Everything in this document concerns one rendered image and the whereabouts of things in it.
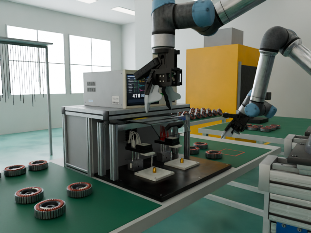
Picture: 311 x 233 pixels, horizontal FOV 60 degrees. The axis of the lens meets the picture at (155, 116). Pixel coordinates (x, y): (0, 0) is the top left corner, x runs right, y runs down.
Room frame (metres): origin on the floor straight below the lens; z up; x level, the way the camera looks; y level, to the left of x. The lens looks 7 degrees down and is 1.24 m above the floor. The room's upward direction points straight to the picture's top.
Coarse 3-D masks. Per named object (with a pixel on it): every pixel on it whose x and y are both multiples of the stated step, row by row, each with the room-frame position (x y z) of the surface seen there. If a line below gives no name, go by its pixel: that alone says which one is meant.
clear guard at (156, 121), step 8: (120, 120) 1.35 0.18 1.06; (128, 120) 1.33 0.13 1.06; (136, 120) 1.33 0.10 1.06; (144, 120) 1.33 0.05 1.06; (152, 120) 1.33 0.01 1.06; (160, 120) 1.33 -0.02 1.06; (168, 120) 1.33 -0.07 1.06; (176, 120) 1.35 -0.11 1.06; (160, 128) 1.22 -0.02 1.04; (176, 128) 1.30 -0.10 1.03; (184, 128) 1.33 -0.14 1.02; (160, 136) 1.18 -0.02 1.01
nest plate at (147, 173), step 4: (148, 168) 1.44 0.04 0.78; (152, 168) 1.44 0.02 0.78; (156, 168) 1.44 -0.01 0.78; (160, 168) 1.44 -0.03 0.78; (136, 172) 1.37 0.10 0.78; (140, 172) 1.37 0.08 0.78; (144, 172) 1.37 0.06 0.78; (148, 172) 1.37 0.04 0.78; (152, 172) 1.37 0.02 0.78; (156, 172) 1.37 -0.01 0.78; (160, 172) 1.37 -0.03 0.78; (164, 172) 1.37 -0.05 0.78; (168, 172) 1.37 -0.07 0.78; (172, 172) 1.37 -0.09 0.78; (140, 176) 1.34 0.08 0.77; (144, 176) 1.32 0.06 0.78; (148, 176) 1.31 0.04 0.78; (152, 176) 1.31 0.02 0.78; (156, 176) 1.31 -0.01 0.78; (160, 176) 1.31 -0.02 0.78; (164, 176) 1.32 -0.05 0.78; (168, 176) 1.35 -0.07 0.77; (152, 180) 1.29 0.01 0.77; (156, 180) 1.28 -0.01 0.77
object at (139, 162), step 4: (128, 160) 1.46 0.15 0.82; (132, 160) 1.45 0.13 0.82; (136, 160) 1.45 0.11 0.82; (140, 160) 1.47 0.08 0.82; (128, 164) 1.46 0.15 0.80; (132, 164) 1.44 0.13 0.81; (136, 164) 1.44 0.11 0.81; (140, 164) 1.47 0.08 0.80; (128, 168) 1.46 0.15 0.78; (132, 168) 1.44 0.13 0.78; (136, 168) 1.44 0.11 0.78; (140, 168) 1.47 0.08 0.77
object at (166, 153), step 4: (156, 152) 1.64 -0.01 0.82; (160, 152) 1.63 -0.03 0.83; (164, 152) 1.64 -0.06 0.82; (168, 152) 1.65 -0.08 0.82; (156, 156) 1.64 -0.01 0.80; (160, 156) 1.62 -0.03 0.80; (164, 156) 1.62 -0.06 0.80; (168, 156) 1.65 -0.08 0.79; (160, 160) 1.62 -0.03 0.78; (164, 160) 1.62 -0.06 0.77
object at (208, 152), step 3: (210, 150) 1.84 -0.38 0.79; (213, 150) 1.84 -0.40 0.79; (216, 150) 1.83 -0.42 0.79; (207, 153) 1.77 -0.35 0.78; (210, 153) 1.76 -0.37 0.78; (213, 153) 1.75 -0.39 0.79; (216, 153) 1.75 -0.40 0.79; (219, 153) 1.76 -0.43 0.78; (207, 156) 1.77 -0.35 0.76; (210, 156) 1.75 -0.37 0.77; (213, 156) 1.74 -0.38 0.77; (216, 156) 1.74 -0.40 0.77; (219, 156) 1.75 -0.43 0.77
